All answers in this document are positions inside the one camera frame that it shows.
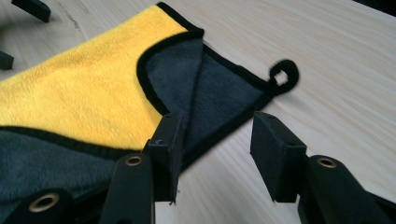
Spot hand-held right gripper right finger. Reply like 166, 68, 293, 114
249, 110, 308, 203

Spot yellow and grey cloth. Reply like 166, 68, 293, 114
0, 1, 301, 220

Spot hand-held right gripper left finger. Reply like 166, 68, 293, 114
142, 110, 185, 205

